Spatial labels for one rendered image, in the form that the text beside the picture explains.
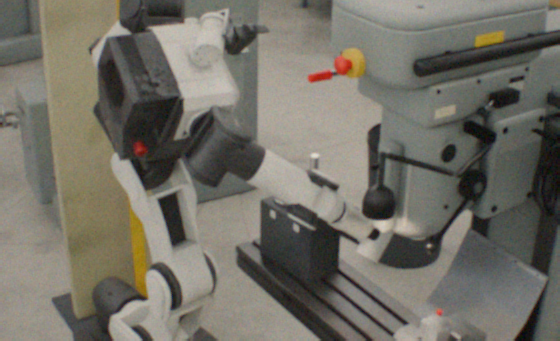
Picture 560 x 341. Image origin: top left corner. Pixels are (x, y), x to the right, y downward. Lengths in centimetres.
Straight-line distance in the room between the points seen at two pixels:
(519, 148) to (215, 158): 71
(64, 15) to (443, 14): 190
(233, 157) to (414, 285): 236
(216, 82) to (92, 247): 184
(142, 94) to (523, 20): 85
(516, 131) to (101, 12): 187
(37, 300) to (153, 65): 230
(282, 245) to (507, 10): 105
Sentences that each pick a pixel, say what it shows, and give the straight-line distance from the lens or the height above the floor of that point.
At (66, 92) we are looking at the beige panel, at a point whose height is 112.
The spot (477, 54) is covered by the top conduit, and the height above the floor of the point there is 180.
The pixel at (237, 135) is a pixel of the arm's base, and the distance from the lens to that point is 188.
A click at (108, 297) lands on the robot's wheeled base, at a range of 278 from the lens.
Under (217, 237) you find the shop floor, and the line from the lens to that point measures 447.
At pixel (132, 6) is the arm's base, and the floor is 177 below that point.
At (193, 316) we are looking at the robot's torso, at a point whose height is 83.
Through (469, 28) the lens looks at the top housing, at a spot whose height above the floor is 184.
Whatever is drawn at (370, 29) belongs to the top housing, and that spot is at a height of 184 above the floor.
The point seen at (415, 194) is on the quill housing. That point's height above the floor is 145.
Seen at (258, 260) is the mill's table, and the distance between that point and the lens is 256.
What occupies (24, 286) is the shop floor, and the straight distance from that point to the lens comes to 421.
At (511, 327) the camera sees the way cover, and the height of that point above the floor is 95.
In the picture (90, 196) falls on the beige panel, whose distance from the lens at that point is 359.
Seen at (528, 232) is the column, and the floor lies 119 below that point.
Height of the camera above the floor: 234
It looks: 26 degrees down
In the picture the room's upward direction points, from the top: 1 degrees clockwise
